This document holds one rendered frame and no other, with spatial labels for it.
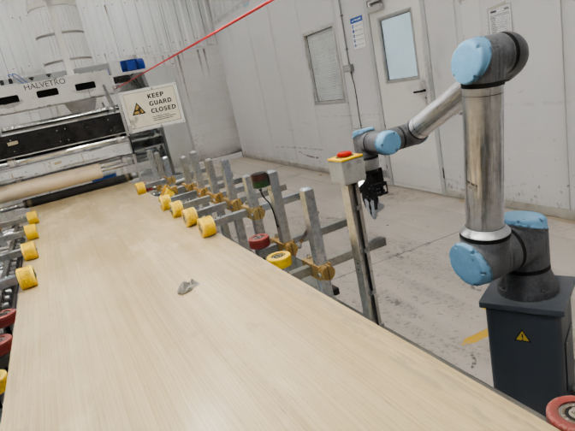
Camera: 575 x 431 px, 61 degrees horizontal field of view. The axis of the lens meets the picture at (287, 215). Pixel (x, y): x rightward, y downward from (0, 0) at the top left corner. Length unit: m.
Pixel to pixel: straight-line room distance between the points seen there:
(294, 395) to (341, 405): 0.09
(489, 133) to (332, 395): 0.88
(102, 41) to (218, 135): 2.90
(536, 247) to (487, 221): 0.22
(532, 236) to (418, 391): 0.93
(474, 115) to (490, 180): 0.19
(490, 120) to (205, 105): 9.55
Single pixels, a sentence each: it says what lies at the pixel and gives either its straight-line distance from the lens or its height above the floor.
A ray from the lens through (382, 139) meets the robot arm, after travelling 1.85.
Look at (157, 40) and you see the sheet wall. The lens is 10.71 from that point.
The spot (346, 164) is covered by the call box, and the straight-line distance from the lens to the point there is 1.26.
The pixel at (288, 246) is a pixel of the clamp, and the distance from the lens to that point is 1.79.
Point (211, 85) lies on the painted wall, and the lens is 10.83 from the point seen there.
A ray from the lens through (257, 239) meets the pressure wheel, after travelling 1.81.
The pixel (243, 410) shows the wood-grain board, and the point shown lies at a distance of 0.94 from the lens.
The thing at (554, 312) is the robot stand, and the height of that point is 0.59.
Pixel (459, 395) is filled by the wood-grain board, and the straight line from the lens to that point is 0.89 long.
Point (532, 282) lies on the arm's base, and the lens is 1.77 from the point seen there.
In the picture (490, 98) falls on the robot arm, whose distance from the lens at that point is 1.46.
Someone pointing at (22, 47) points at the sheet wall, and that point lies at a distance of 10.60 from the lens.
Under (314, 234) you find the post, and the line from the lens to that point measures 1.57.
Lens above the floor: 1.44
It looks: 15 degrees down
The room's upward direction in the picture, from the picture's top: 12 degrees counter-clockwise
